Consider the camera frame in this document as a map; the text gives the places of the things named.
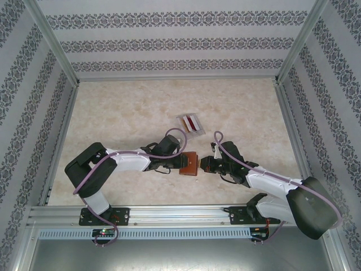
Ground brown leather card holder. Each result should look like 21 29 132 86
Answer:
178 151 201 178

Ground clear plastic card case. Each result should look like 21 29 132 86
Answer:
174 112 209 139

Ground red credit card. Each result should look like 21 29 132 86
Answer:
187 116 201 132

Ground right circuit board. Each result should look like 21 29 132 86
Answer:
250 231 271 241

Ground circuit board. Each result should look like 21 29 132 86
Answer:
92 229 117 238
250 231 271 241

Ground grey metal panel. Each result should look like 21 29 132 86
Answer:
14 238 348 271

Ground left circuit board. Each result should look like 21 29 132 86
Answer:
92 229 117 238

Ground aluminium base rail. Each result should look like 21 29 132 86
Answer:
27 205 296 227

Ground slotted grey cable duct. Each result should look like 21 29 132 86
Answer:
38 228 252 239

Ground aluminium side rail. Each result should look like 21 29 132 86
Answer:
38 83 80 207
275 81 314 181

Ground aluminium frame post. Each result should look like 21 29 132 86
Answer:
27 0 82 85
274 0 330 85

